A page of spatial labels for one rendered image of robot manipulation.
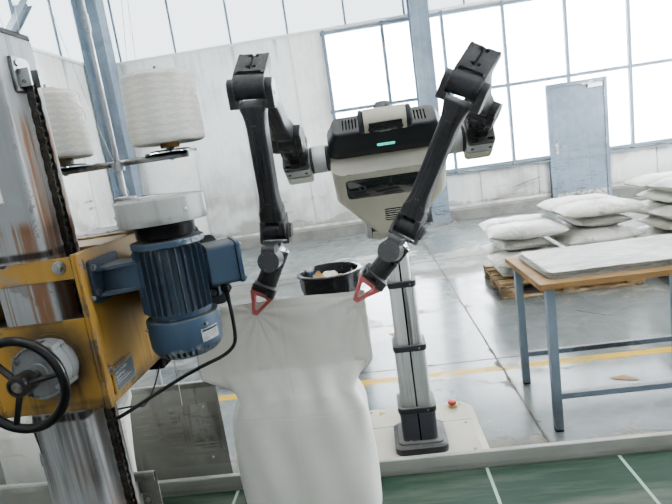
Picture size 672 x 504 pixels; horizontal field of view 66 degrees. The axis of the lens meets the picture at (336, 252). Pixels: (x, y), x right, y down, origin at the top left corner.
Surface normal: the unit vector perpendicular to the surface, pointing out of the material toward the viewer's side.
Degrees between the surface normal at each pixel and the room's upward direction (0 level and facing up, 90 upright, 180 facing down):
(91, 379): 90
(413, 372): 90
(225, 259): 90
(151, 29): 90
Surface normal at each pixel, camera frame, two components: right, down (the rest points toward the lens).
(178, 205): 0.65, 0.06
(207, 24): -0.06, 0.19
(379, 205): 0.04, 0.77
